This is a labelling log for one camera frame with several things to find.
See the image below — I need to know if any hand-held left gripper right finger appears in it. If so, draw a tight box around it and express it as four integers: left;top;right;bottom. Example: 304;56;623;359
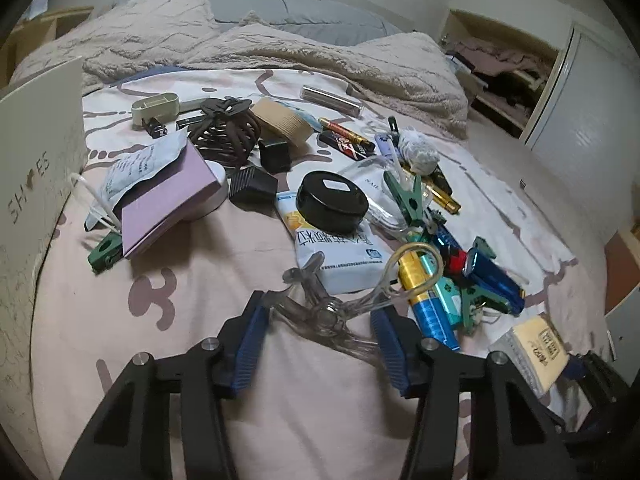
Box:
369;307;586;480

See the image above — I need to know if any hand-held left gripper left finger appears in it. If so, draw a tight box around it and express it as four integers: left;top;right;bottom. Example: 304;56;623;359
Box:
59;290;273;480

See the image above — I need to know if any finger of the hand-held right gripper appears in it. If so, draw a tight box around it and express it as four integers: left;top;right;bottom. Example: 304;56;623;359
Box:
565;351;632;413
542;400;640;461

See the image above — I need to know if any yellow paper box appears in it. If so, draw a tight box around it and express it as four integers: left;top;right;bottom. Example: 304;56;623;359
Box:
487;314;572;397

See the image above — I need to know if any clear plastic claw clip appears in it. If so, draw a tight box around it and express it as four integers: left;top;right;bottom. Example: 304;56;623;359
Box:
281;241;445;361

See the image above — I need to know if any metallic blue lighter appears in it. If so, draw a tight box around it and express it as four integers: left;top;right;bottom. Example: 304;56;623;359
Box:
462;237;525;317

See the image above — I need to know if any white zip tie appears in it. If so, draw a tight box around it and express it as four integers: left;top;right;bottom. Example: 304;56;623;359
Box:
71;172;125;235

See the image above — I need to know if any white cardboard shoe box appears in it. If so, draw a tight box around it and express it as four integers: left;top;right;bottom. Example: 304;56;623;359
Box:
0;56;90;480

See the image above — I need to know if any gold and blue battery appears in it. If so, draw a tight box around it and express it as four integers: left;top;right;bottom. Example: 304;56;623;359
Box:
397;252;460;352

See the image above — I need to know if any pink patterned bed sheet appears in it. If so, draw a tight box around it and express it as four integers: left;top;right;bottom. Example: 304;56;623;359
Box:
30;67;581;480

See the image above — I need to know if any green clothespin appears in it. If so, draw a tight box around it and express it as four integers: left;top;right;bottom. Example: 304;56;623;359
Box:
382;170;426;226
457;285;506;336

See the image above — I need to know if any white tissue pack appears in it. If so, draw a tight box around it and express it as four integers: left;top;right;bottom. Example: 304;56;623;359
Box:
276;191;393;295

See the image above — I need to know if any red lighter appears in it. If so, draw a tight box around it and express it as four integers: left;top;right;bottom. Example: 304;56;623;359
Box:
442;247;468;276

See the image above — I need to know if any small blue lighter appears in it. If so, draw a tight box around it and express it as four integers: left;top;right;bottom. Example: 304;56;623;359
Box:
427;222;463;258

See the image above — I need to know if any black round tin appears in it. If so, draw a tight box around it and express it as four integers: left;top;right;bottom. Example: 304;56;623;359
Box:
296;171;370;233

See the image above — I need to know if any black small cube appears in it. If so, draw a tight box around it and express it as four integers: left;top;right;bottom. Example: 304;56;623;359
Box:
228;166;279;206

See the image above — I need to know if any black and gold tube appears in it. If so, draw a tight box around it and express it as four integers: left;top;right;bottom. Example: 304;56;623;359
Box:
425;167;461;216

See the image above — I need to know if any purple notepad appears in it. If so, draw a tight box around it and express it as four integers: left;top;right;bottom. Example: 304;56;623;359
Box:
120;146;223;260

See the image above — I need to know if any dark green clip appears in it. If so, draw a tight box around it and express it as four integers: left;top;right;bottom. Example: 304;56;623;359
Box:
86;232;123;275

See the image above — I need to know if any clear plastic bag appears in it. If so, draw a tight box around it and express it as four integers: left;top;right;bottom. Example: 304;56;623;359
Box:
340;155;436;236

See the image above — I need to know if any grey white pompom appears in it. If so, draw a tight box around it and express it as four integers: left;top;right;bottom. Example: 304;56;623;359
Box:
397;129;441;176

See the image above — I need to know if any purple tube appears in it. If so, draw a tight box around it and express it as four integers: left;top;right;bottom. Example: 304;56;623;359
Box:
375;131;401;158

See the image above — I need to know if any red and black packet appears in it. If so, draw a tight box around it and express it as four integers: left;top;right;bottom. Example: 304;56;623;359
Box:
317;130;376;157

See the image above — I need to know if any white printed packet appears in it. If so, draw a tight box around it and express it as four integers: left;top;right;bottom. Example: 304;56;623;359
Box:
85;131;188;231

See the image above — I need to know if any brown hair claw clip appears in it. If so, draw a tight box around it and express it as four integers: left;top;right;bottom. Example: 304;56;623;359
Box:
187;96;263;168

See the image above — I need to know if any tan ribbon spool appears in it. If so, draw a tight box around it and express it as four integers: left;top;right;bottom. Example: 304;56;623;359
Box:
250;97;313;148

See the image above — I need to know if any orange marker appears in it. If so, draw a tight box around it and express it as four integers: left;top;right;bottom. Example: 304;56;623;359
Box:
319;117;363;138

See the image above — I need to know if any pale green case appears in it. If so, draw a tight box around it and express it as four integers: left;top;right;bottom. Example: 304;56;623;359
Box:
131;91;181;128

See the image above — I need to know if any silver rectangular case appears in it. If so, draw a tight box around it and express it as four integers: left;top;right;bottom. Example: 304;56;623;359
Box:
301;85;362;118

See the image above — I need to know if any white sliding door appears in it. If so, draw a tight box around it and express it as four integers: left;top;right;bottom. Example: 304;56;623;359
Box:
520;22;640;241

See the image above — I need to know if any beige fuzzy blanket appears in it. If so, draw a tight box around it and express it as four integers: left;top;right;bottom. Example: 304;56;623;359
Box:
10;0;471;141

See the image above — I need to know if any open closet with clothes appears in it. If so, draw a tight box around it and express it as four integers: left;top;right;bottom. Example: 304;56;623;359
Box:
440;7;561;138

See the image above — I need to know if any grey pillow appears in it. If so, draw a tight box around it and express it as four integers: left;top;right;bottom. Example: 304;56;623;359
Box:
207;0;416;43

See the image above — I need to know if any wooden shelf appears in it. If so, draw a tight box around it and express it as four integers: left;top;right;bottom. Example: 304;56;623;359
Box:
0;6;96;91

